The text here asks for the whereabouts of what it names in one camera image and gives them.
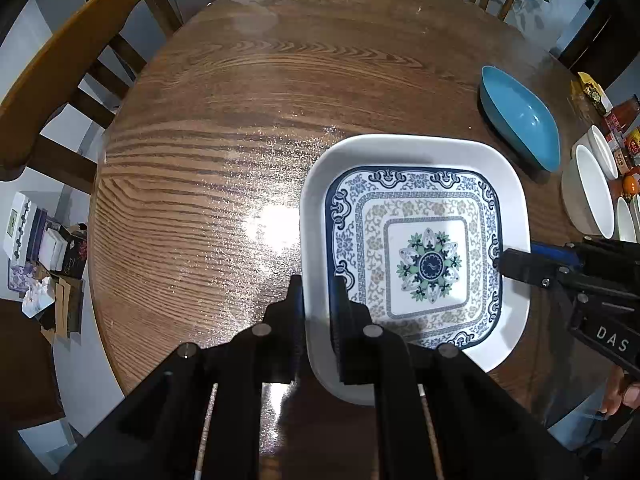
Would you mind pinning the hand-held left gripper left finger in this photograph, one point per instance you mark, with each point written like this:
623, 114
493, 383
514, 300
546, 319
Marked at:
292, 320

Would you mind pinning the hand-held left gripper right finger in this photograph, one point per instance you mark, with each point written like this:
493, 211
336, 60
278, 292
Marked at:
340, 325

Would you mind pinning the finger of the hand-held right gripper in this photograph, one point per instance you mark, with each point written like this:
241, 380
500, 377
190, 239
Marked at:
550, 251
525, 265

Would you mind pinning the large white bowl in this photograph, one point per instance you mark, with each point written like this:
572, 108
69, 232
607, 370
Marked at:
587, 192

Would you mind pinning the small white bowl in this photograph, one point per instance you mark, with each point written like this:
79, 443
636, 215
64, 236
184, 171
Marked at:
627, 222

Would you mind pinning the medium white bowl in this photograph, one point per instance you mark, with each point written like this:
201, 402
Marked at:
602, 150

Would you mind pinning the square patterned white plate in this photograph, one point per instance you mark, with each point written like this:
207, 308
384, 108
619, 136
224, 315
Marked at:
430, 200

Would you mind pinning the blue bowl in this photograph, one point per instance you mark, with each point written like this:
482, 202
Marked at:
520, 110

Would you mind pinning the person's right hand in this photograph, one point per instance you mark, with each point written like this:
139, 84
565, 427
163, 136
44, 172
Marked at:
631, 395

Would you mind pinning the orange fruit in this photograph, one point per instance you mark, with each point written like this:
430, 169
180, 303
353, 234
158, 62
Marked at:
632, 184

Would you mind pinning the red sauce jar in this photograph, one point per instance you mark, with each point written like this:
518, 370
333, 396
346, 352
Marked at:
622, 115

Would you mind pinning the yellow snack packet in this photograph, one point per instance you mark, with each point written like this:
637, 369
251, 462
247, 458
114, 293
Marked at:
592, 91

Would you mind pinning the cardboard pieces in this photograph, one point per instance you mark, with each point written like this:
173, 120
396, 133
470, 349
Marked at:
65, 305

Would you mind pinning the black box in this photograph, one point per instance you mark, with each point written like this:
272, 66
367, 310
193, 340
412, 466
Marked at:
74, 252

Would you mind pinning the white floral packet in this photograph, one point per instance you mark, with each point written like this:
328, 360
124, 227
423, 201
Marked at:
37, 297

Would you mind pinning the purple patterned box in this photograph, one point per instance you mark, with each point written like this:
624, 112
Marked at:
20, 277

